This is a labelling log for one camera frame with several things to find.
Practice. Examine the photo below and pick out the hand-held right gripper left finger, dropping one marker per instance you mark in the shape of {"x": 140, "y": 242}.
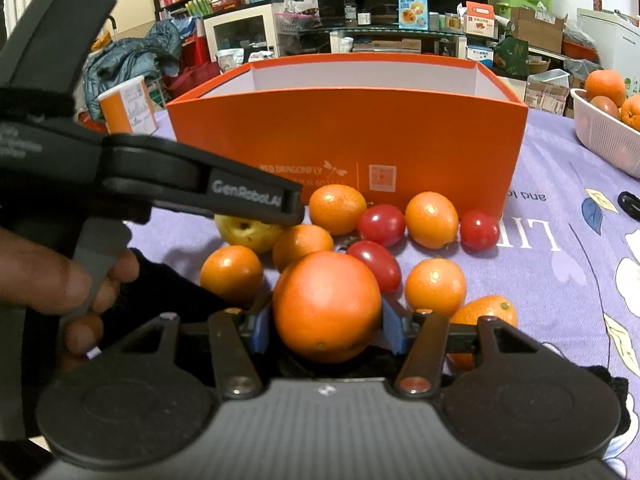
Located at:
{"x": 260, "y": 334}

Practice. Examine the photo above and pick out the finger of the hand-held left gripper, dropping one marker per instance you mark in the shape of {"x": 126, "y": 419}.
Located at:
{"x": 240, "y": 192}

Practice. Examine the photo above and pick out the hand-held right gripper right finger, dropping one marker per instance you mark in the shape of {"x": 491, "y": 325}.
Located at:
{"x": 393, "y": 331}

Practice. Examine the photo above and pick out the yellow passion fruit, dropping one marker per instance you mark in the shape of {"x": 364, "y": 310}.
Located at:
{"x": 245, "y": 236}

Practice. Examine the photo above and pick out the small mandarin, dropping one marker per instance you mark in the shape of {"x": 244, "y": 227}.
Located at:
{"x": 231, "y": 274}
{"x": 480, "y": 310}
{"x": 337, "y": 208}
{"x": 302, "y": 245}
{"x": 431, "y": 220}
{"x": 435, "y": 286}

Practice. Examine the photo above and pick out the red cherry tomato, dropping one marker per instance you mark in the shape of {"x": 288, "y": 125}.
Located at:
{"x": 478, "y": 230}
{"x": 381, "y": 225}
{"x": 377, "y": 262}

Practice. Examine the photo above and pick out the large orange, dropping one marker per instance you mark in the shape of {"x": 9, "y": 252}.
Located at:
{"x": 325, "y": 305}

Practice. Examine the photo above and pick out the orange cardboard box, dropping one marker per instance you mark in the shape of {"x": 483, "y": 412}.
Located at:
{"x": 350, "y": 135}

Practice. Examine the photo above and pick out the person's left hand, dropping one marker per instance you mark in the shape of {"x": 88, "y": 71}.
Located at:
{"x": 45, "y": 275}

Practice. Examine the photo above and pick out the orange white canister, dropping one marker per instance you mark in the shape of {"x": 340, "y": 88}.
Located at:
{"x": 125, "y": 110}

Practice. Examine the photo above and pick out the black knitted cloth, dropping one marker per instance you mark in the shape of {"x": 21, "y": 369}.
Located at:
{"x": 170, "y": 285}

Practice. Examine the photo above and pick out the blue jacket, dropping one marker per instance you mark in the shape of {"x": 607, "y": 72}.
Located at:
{"x": 130, "y": 65}

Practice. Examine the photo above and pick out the red bag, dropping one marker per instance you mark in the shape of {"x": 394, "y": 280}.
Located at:
{"x": 192, "y": 80}

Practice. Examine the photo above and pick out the white glass door cabinet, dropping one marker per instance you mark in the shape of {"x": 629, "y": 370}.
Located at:
{"x": 240, "y": 35}

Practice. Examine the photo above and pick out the pink plastic basket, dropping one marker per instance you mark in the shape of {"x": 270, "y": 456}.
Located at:
{"x": 298, "y": 22}

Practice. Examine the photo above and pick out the purple printed tablecloth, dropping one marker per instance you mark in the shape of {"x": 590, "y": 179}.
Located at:
{"x": 550, "y": 185}

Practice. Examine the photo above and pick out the blue snack box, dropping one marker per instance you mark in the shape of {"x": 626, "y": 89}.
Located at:
{"x": 413, "y": 9}

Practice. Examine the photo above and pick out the small black object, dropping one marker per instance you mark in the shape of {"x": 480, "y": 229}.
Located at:
{"x": 629, "y": 205}

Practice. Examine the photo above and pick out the white plastic basket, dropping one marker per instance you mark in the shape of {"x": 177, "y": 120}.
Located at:
{"x": 595, "y": 140}

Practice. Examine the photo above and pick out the clear plastic bin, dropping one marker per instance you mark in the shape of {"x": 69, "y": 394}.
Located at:
{"x": 549, "y": 87}

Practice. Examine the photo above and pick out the orange white carton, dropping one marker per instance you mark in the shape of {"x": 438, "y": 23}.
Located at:
{"x": 479, "y": 20}

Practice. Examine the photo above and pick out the dark green bag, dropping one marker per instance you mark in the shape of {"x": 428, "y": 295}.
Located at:
{"x": 511, "y": 57}

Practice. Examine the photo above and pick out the reddish apple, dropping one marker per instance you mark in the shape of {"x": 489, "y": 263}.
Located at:
{"x": 604, "y": 107}

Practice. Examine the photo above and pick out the orange in basket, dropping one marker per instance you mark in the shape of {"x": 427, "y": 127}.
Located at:
{"x": 606, "y": 87}
{"x": 632, "y": 115}

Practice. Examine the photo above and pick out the brown cardboard box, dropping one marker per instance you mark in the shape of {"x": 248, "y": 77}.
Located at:
{"x": 537, "y": 30}

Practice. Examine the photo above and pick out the white chest freezer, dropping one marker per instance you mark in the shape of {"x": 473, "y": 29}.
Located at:
{"x": 607, "y": 40}

